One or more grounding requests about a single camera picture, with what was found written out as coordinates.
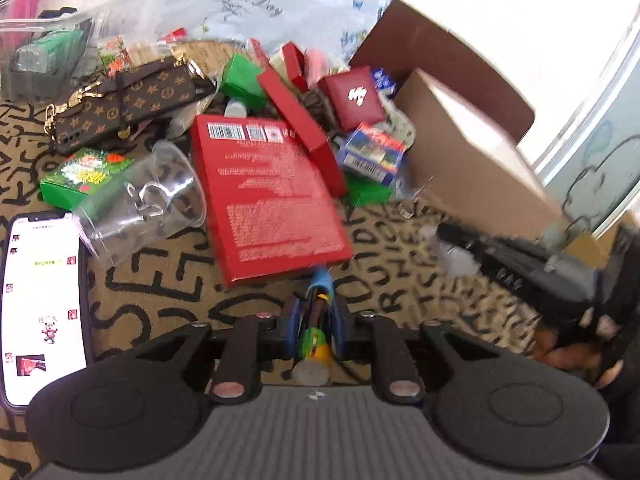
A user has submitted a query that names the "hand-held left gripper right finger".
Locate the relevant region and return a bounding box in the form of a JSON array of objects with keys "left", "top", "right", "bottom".
[{"left": 330, "top": 296, "right": 483, "bottom": 406}]

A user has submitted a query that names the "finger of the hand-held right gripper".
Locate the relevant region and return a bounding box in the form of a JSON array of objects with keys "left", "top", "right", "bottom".
[{"left": 434, "top": 221, "right": 556, "bottom": 286}]

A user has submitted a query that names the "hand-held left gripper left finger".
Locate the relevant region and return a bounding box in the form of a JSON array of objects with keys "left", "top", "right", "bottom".
[{"left": 150, "top": 299, "right": 302, "bottom": 406}]

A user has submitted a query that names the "colourful marker pen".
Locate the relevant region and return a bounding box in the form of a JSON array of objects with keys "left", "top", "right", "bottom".
[{"left": 292, "top": 267, "right": 335, "bottom": 386}]

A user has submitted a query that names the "clear plastic container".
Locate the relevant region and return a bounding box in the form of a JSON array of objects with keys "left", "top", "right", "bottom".
[{"left": 0, "top": 0, "right": 118, "bottom": 103}]

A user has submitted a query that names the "person's right hand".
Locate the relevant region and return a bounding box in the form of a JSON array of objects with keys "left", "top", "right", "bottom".
[{"left": 531, "top": 310, "right": 627, "bottom": 392}]

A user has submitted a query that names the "brown cardboard box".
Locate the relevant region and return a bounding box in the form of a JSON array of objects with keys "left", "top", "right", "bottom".
[{"left": 348, "top": 0, "right": 568, "bottom": 242}]

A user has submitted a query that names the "large flat red box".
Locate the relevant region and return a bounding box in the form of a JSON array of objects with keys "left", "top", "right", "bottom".
[{"left": 189, "top": 114, "right": 355, "bottom": 289}]

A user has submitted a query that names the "flat green box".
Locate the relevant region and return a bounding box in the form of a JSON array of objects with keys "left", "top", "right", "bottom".
[{"left": 344, "top": 176, "right": 394, "bottom": 209}]

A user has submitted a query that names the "blue printed box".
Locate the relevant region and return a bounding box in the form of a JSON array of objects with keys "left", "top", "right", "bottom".
[{"left": 336, "top": 121, "right": 407, "bottom": 187}]

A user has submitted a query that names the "clear plastic cup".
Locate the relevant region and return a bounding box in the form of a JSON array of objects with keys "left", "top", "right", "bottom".
[{"left": 74, "top": 139, "right": 208, "bottom": 268}]

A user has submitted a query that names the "long narrow red box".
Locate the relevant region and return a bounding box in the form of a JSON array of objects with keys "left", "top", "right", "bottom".
[{"left": 256, "top": 66, "right": 349, "bottom": 199}]

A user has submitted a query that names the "square red box white logo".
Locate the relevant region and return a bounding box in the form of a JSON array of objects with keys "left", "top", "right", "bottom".
[{"left": 318, "top": 65, "right": 389, "bottom": 132}]

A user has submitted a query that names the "smartphone with lit screen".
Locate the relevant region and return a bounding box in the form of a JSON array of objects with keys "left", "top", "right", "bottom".
[{"left": 0, "top": 211, "right": 95, "bottom": 412}]

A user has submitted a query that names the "plain green box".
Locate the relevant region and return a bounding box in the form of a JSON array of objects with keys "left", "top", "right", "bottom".
[{"left": 218, "top": 52, "right": 269, "bottom": 113}]

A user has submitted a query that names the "green printed snack box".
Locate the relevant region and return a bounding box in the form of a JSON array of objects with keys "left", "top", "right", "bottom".
[{"left": 39, "top": 147, "right": 135, "bottom": 212}]

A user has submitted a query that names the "small red box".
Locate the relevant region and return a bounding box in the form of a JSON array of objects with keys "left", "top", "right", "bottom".
[{"left": 281, "top": 41, "right": 309, "bottom": 92}]

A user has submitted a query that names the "brown monogram phone case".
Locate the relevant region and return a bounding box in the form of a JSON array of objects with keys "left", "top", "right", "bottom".
[{"left": 46, "top": 56, "right": 197, "bottom": 157}]

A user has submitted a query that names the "white printed plastic bag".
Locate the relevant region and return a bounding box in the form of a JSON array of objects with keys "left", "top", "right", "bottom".
[{"left": 112, "top": 0, "right": 393, "bottom": 63}]

